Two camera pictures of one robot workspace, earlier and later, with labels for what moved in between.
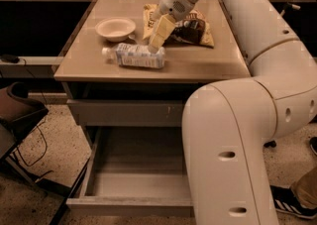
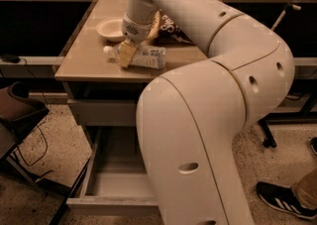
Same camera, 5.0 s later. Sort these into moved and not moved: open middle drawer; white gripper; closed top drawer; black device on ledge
Moved: white gripper
Not moved: closed top drawer; open middle drawer; black device on ledge
